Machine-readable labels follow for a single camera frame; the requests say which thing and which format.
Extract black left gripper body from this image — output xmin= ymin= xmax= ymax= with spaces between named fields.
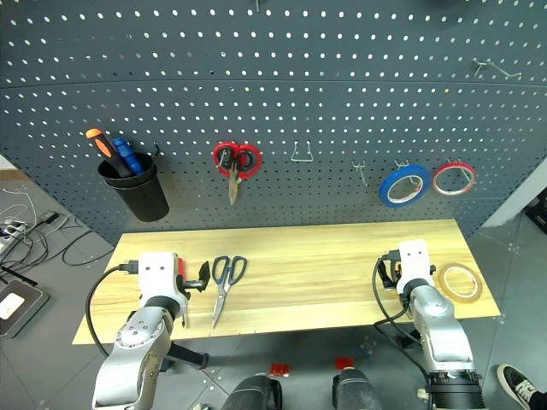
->
xmin=182 ymin=276 xmax=203 ymax=300

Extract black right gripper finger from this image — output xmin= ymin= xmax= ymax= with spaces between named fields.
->
xmin=381 ymin=261 xmax=397 ymax=290

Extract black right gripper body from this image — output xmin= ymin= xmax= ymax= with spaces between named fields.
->
xmin=385 ymin=261 xmax=402 ymax=296

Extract red handled screwdriver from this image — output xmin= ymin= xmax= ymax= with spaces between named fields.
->
xmin=177 ymin=257 xmax=189 ymax=329

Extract dark blue handled scissors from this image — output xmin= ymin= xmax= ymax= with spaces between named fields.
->
xmin=211 ymin=255 xmax=249 ymax=329

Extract clear yellowish tape roll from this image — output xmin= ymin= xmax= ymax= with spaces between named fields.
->
xmin=434 ymin=262 xmax=484 ymax=305

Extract dark grey metal pegboard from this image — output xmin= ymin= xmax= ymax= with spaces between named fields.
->
xmin=0 ymin=0 xmax=547 ymax=247

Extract blue tape roll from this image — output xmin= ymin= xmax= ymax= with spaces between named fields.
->
xmin=377 ymin=164 xmax=431 ymax=209

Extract black plastic cup holder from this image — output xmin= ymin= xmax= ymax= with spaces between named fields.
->
xmin=97 ymin=143 xmax=171 ymax=223

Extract red tape roll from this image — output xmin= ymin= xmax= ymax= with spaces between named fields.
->
xmin=431 ymin=161 xmax=477 ymax=198

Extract small silver double hook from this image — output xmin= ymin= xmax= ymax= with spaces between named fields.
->
xmin=350 ymin=160 xmax=369 ymax=187

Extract dark rounded shape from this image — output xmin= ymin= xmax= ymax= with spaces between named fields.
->
xmin=221 ymin=373 xmax=283 ymax=410
xmin=332 ymin=369 xmax=384 ymax=410

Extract black shoe with white sole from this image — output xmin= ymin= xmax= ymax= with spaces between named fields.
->
xmin=496 ymin=363 xmax=547 ymax=410

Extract black box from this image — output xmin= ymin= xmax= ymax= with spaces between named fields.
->
xmin=523 ymin=200 xmax=547 ymax=234

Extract orange and black screwdriver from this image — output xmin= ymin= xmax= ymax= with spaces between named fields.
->
xmin=85 ymin=127 xmax=134 ymax=179

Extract dark laptop with white label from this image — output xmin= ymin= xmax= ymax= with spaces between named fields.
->
xmin=0 ymin=279 xmax=51 ymax=339

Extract black flat bar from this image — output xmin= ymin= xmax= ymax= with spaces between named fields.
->
xmin=0 ymin=265 xmax=38 ymax=287

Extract white power strip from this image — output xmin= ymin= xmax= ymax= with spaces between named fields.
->
xmin=0 ymin=217 xmax=26 ymax=253

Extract long silver pegboard hook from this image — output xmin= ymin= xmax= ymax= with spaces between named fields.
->
xmin=472 ymin=58 xmax=522 ymax=80

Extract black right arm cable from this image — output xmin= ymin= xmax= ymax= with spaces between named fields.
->
xmin=372 ymin=251 xmax=432 ymax=385

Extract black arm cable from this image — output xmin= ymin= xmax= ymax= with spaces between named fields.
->
xmin=85 ymin=261 xmax=142 ymax=359
xmin=372 ymin=251 xmax=432 ymax=385

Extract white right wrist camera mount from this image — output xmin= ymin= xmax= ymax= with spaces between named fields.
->
xmin=396 ymin=238 xmax=438 ymax=296

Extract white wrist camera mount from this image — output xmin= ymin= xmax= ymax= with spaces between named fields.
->
xmin=396 ymin=238 xmax=438 ymax=296
xmin=137 ymin=251 xmax=189 ymax=301

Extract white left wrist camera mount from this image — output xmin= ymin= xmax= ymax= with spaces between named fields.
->
xmin=137 ymin=251 xmax=189 ymax=301

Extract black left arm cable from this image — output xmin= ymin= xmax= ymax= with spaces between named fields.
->
xmin=85 ymin=261 xmax=142 ymax=359

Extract red handled scissors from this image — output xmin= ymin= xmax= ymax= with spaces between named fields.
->
xmin=212 ymin=141 xmax=263 ymax=206

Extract black floor cable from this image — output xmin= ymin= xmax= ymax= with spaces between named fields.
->
xmin=62 ymin=228 xmax=115 ymax=267

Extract blue handled screwdriver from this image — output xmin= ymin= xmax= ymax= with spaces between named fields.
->
xmin=111 ymin=137 xmax=144 ymax=175

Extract silver wire pliers holder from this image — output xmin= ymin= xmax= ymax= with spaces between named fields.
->
xmin=291 ymin=139 xmax=315 ymax=164

